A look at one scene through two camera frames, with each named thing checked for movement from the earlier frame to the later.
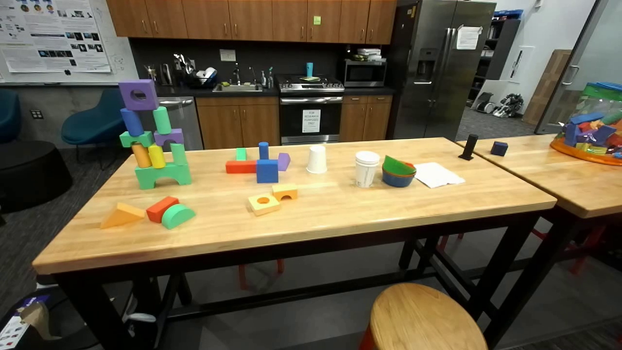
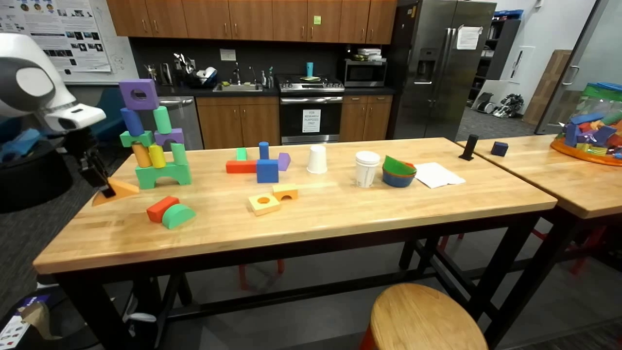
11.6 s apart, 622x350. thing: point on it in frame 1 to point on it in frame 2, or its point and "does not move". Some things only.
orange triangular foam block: (123, 216) to (120, 187)
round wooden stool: (421, 317) does not move
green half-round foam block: (176, 216) does not move
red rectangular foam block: (242, 168) does not move
